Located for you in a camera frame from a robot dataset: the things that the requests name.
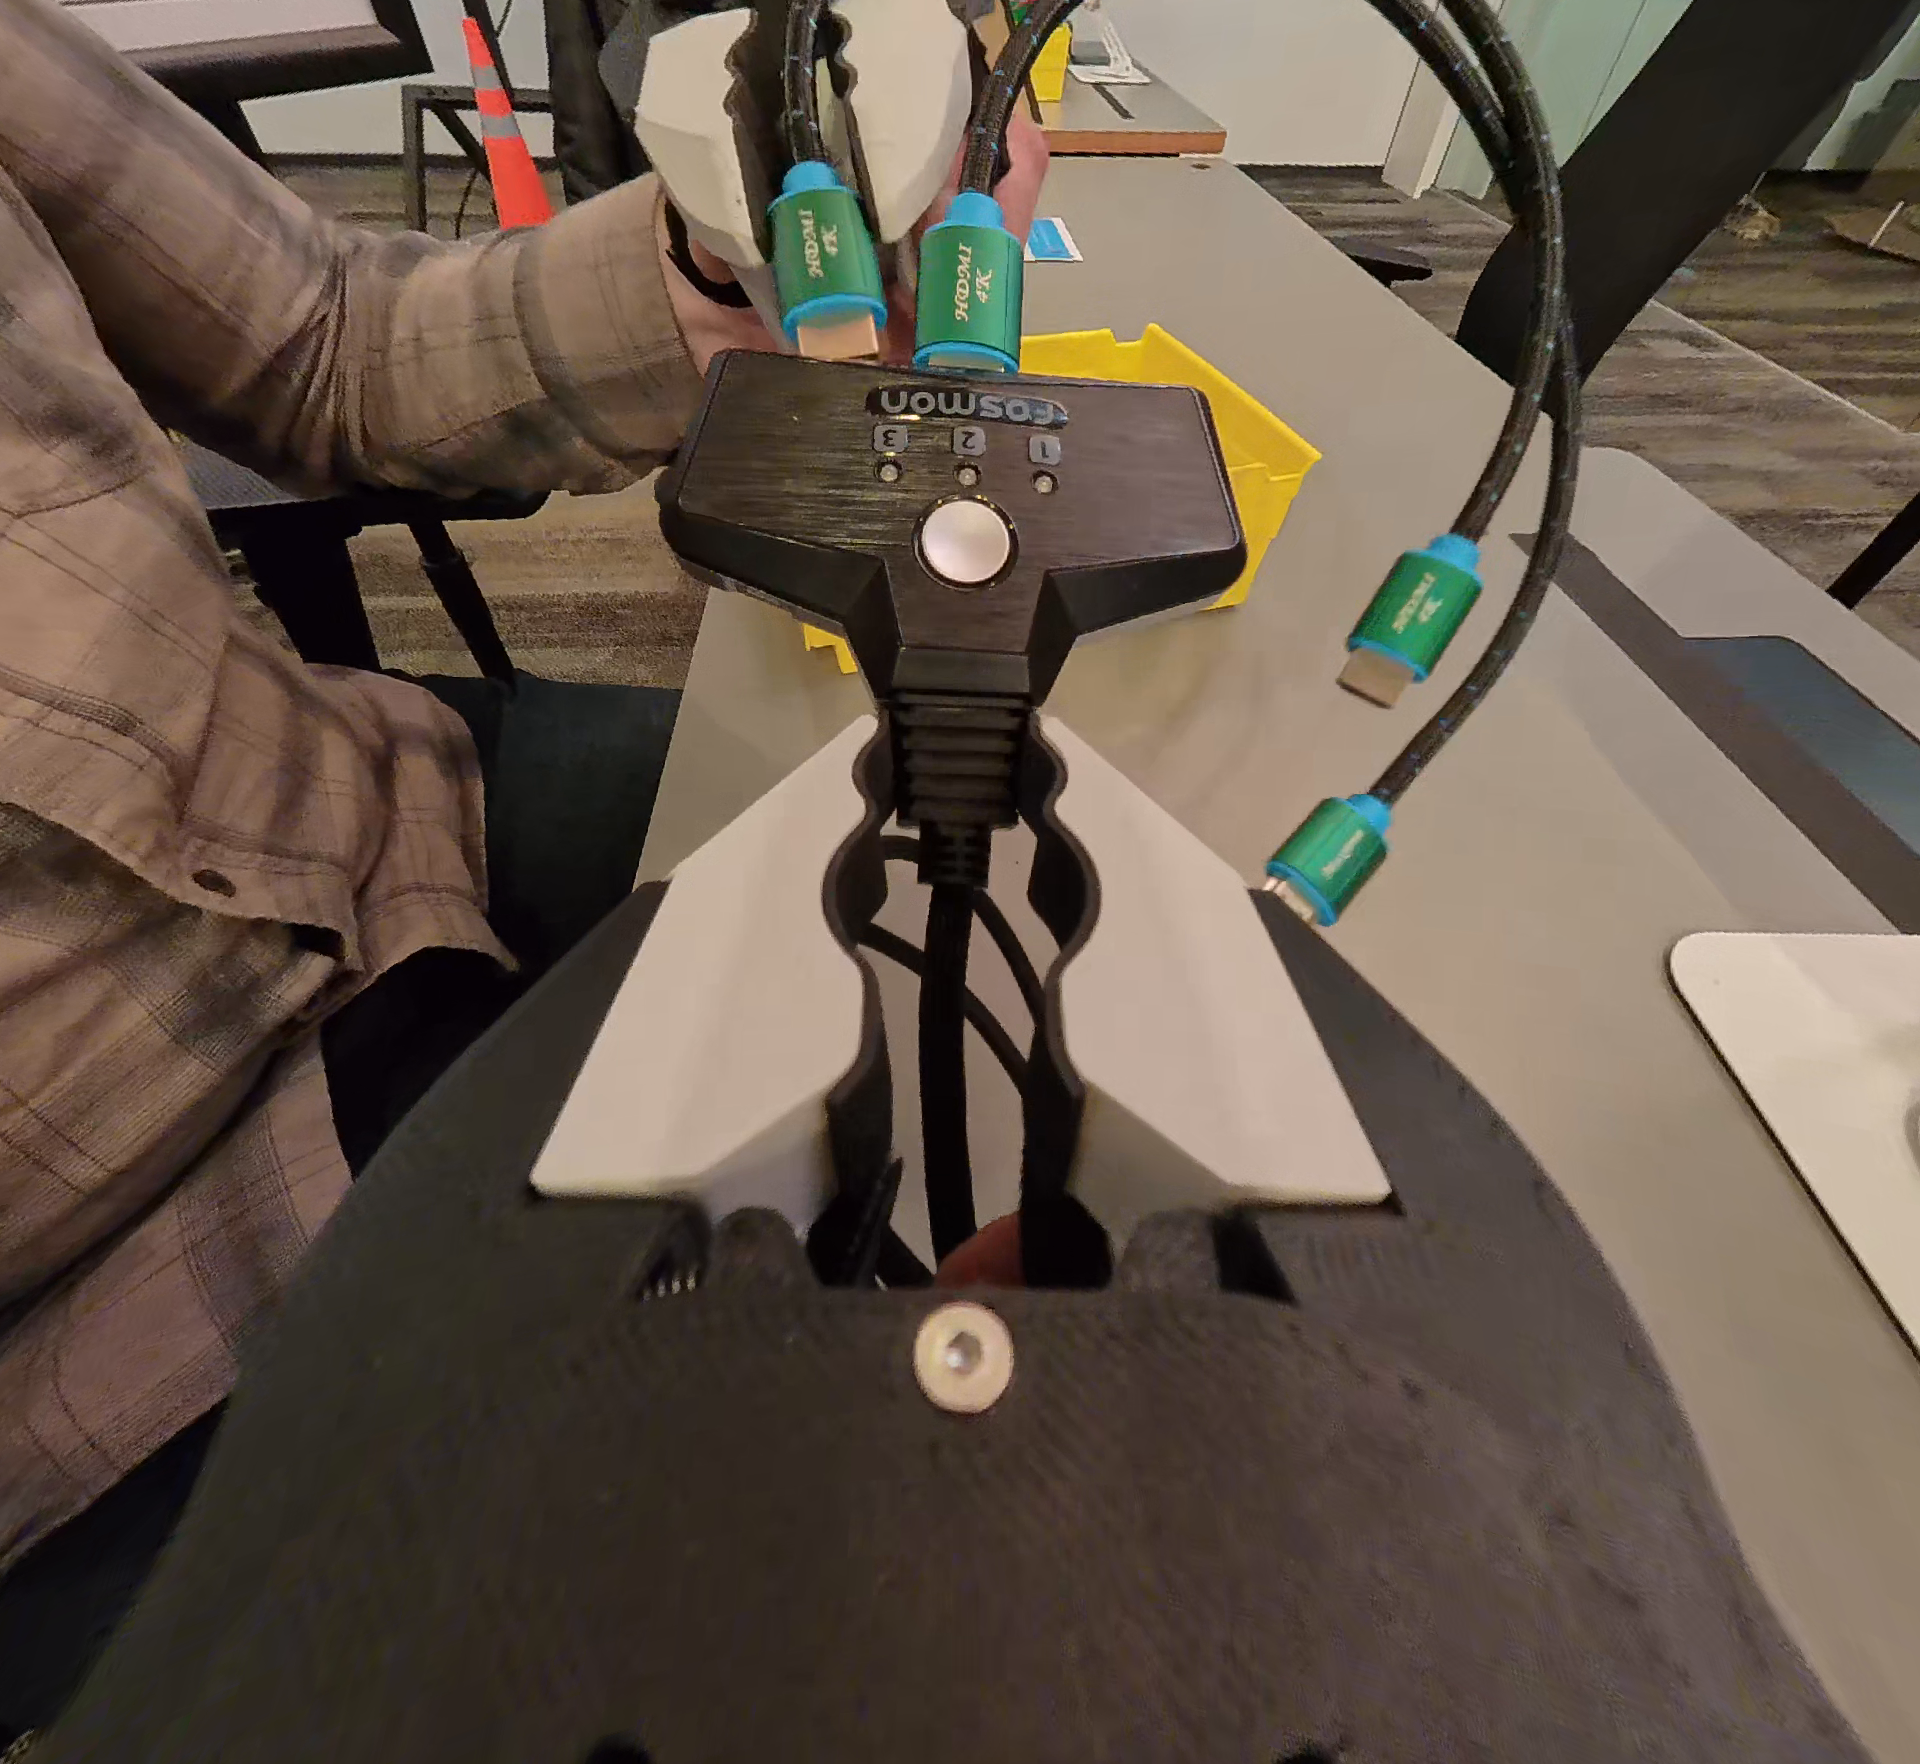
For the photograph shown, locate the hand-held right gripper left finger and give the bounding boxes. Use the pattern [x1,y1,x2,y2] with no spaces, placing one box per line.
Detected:
[529,717,901,1242]

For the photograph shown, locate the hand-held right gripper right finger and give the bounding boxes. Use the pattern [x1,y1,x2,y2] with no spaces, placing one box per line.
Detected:
[1028,717,1400,1225]

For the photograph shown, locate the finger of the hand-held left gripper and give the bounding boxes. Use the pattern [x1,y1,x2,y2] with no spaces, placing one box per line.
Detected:
[634,1,783,302]
[826,0,977,248]

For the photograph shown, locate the green plug braided HDMI cable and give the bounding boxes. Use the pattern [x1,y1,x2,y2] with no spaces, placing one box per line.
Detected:
[769,0,1570,712]
[911,0,1588,929]

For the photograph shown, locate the black HDMI switch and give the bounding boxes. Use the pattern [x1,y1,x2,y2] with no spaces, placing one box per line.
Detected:
[655,349,1250,839]

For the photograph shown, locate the yellow storage bin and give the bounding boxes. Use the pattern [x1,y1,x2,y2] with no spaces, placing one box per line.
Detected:
[803,324,1326,671]

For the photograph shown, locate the person's left forearm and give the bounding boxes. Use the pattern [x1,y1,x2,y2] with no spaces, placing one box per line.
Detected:
[227,164,708,497]

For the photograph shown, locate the person's right hand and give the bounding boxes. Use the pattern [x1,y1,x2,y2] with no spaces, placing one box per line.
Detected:
[934,1211,1033,1290]

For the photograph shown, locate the orange striped traffic cone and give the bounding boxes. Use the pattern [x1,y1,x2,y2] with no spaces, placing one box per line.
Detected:
[458,16,561,233]

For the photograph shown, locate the brown wooden table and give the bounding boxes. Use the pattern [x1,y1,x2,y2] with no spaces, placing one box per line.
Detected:
[1035,69,1233,161]

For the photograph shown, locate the person's plaid shirt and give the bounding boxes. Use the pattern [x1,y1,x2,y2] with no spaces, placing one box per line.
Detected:
[0,0,518,1571]

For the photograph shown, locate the black office chair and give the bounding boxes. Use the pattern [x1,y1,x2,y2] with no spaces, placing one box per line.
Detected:
[197,443,522,690]
[1453,0,1920,389]

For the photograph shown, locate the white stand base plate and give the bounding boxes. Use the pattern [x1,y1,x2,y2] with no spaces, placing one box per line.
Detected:
[1668,932,1920,1360]

